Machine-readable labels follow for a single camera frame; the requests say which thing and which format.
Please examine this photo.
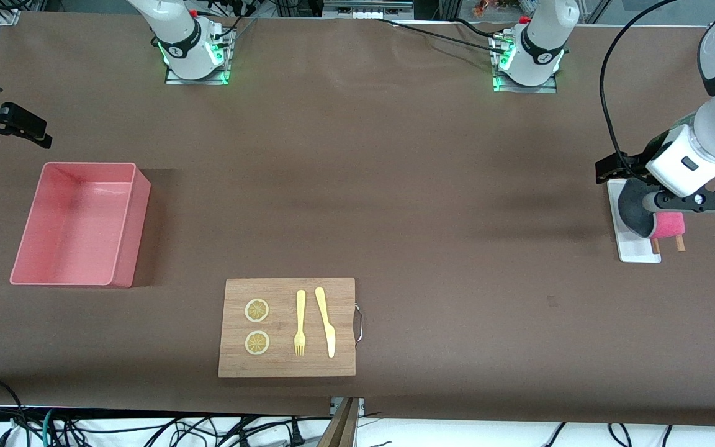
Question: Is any grey equipment box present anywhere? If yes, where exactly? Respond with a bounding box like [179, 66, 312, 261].
[323, 0, 414, 19]

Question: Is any small metal bracket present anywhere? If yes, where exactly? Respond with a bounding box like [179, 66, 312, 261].
[330, 397, 366, 415]

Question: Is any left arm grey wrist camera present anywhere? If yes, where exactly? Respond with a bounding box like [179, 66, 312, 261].
[642, 190, 715, 213]

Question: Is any yellow plastic knife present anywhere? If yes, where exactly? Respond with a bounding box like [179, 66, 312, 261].
[315, 286, 336, 358]

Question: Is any yellow plastic fork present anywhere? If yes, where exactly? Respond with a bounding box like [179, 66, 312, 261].
[294, 289, 307, 356]

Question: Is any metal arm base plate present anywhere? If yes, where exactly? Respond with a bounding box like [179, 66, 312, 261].
[165, 25, 232, 86]
[493, 73, 558, 94]

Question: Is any grey and pink cloth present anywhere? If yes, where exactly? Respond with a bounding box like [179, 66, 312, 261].
[617, 179, 686, 240]

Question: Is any pink plastic bin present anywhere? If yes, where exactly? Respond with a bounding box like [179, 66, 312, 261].
[10, 162, 151, 289]

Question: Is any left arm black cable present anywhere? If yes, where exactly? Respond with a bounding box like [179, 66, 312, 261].
[599, 0, 682, 182]

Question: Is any brown wooden beam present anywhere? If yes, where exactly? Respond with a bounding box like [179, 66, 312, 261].
[317, 397, 359, 447]

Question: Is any white rectangular tray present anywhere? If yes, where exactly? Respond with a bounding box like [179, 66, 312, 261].
[607, 179, 662, 264]

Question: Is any wooden cutting board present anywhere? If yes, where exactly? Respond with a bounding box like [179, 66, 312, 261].
[218, 278, 356, 378]

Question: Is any long black power cable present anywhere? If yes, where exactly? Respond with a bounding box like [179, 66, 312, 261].
[375, 17, 510, 55]

